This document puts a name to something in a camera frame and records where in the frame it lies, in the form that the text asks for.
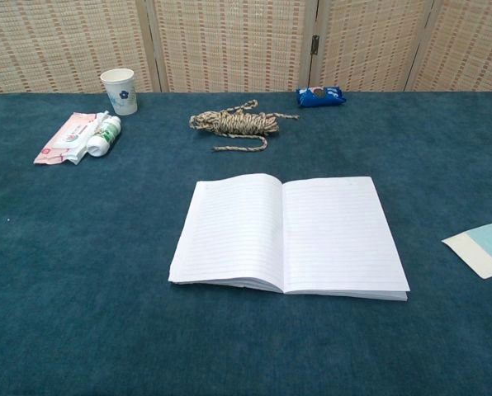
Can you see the white lined notebook orange cover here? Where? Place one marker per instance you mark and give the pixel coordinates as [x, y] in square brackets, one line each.
[237, 231]

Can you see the cream teal bookmark pink tassel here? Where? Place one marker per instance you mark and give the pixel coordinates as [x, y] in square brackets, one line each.
[487, 247]

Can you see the blue cookie packet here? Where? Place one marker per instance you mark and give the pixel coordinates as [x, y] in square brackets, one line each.
[320, 97]

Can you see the small white bottle green label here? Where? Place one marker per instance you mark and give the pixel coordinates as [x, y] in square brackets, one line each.
[105, 136]

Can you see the teal blue tablecloth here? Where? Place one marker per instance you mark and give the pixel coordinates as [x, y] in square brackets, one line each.
[105, 268]

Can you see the woven bamboo folding screen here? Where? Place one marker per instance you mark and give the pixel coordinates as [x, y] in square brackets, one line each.
[229, 41]

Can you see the white paper cup blue flower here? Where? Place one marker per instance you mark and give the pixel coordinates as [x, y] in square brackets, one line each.
[122, 95]

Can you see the dark metal screen hinge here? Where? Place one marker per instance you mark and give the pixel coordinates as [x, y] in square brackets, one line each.
[315, 43]

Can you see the pink wet wipes pack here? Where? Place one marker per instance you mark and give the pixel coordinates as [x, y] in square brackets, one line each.
[64, 138]

